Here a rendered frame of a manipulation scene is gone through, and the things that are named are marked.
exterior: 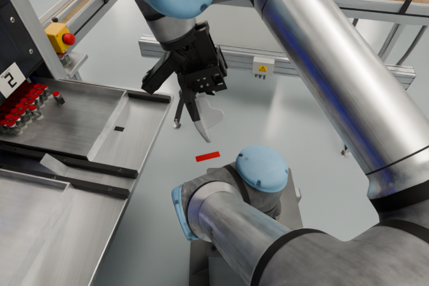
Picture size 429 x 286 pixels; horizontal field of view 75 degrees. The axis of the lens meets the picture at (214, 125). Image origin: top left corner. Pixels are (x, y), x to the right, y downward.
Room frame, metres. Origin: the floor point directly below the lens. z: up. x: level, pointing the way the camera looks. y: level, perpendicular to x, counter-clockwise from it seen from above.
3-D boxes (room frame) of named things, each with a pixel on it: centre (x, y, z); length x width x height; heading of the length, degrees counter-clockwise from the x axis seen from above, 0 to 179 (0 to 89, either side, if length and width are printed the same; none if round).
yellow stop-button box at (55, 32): (0.84, 0.54, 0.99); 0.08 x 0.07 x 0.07; 78
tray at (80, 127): (0.58, 0.48, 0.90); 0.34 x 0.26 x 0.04; 78
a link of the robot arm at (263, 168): (0.32, -0.10, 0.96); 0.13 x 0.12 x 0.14; 117
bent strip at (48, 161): (0.38, 0.36, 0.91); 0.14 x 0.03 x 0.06; 79
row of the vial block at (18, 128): (0.59, 0.56, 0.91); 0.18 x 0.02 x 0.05; 168
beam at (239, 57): (1.38, -0.32, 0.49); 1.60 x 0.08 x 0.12; 78
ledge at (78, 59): (0.87, 0.58, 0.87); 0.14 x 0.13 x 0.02; 78
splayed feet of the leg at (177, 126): (1.50, 0.22, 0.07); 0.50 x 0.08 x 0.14; 168
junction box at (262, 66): (1.32, -0.29, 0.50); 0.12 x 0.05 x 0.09; 78
